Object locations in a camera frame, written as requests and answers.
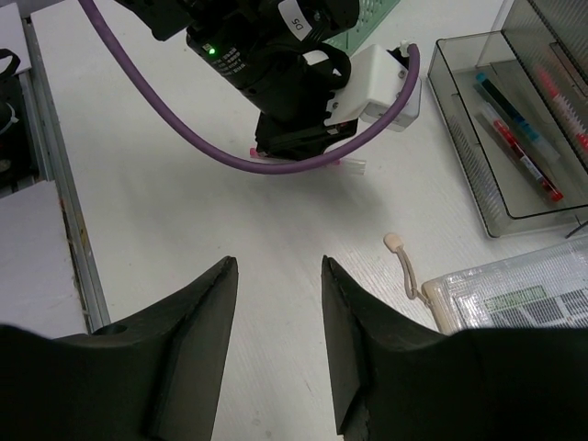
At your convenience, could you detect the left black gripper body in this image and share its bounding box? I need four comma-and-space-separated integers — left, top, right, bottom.
254, 43, 357, 161

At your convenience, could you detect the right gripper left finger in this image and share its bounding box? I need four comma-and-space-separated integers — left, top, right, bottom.
1, 257, 238, 440

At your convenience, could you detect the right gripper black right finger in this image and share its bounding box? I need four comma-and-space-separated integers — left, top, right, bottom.
322, 257, 587, 440

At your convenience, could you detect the red pen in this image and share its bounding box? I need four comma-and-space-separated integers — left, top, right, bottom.
480, 101, 564, 202
249, 147, 367, 175

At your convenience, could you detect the plastic sleeve with printed sheets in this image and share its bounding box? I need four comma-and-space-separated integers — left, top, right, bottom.
422, 237, 587, 334

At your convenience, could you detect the blue pen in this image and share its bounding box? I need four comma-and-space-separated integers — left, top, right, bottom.
475, 73, 560, 164

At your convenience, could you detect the clear plastic drawer cabinet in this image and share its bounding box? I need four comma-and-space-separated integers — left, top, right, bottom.
428, 1, 587, 238

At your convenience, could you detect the orange highlighter pen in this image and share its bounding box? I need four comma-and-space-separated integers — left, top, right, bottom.
534, 64, 587, 153

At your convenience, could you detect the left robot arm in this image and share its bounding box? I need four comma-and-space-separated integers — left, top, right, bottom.
122, 0, 360, 161

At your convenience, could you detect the green plastic file organizer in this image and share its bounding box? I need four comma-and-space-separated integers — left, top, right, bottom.
325, 0, 400, 55

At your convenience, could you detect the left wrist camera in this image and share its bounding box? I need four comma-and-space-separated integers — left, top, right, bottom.
324, 44, 408, 126

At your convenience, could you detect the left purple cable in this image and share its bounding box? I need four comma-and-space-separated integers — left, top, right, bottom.
77, 0, 423, 176

